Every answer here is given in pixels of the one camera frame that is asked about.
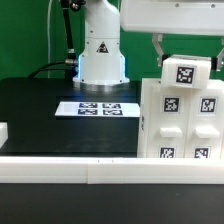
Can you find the white marker base sheet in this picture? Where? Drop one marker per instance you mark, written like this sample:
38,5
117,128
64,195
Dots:
97,109

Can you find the white front fence rail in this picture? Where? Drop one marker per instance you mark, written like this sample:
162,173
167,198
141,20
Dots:
110,170

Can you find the white fence rail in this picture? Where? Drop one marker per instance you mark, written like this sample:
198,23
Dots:
3,133
110,170

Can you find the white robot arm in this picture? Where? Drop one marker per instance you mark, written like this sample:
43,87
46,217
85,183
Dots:
101,64

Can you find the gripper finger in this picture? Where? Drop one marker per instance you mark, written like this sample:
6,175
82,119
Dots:
218,62
157,39

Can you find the white cabinet top block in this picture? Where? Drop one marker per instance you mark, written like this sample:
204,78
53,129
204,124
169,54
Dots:
186,71

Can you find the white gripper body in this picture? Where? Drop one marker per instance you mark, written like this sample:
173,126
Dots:
191,17

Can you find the white cabinet body box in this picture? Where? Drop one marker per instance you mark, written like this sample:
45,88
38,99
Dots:
146,98

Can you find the white cabinet door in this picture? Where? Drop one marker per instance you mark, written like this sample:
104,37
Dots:
169,110
205,130

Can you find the white left fence rail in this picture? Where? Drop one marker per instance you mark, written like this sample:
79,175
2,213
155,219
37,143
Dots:
3,133

